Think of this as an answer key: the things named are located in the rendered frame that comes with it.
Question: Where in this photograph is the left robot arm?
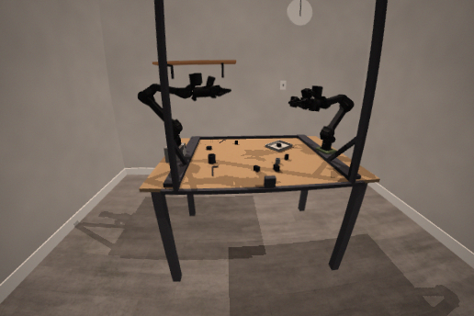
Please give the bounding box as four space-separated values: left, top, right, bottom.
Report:
138 73 215 147

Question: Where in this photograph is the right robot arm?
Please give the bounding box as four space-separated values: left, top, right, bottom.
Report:
300 85 354 151

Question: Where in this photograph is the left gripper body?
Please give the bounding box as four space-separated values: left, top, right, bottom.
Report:
202 85 218 98

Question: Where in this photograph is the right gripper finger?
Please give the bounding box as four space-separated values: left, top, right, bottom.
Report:
288 97 298 107
294 98 309 109

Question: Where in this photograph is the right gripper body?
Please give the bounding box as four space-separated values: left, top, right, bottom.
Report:
290 96 317 111

